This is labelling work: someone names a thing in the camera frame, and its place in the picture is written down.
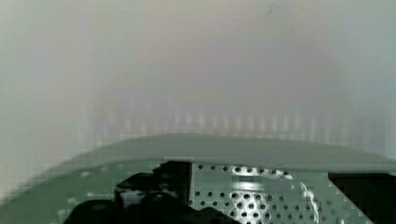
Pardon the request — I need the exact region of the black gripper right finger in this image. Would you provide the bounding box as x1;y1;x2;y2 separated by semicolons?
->
328;173;396;224

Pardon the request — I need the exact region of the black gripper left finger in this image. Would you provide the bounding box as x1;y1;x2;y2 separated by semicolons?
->
64;161;240;224

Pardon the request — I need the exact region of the green plastic strainer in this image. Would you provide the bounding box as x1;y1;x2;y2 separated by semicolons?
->
1;134;395;224

